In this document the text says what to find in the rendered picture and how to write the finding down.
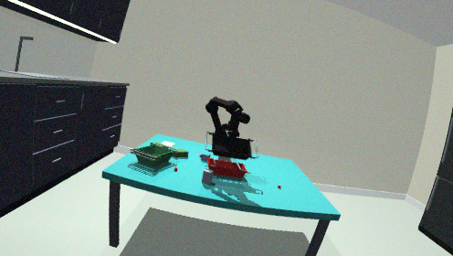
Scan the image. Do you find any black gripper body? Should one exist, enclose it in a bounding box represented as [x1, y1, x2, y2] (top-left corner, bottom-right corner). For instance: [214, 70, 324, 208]
[227, 120, 240, 137]

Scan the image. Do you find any red plastic tray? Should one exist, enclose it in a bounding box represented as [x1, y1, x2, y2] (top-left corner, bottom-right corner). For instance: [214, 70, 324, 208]
[204, 158, 250, 178]

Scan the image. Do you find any grey cylinder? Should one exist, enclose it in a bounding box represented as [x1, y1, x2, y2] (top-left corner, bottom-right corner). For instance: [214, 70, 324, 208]
[202, 169, 213, 184]

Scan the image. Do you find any light blue cube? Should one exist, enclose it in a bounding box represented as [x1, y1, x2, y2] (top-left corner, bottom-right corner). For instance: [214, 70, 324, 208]
[200, 153, 210, 161]

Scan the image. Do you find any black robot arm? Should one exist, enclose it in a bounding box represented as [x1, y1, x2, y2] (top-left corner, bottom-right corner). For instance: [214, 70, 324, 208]
[205, 96, 250, 136]

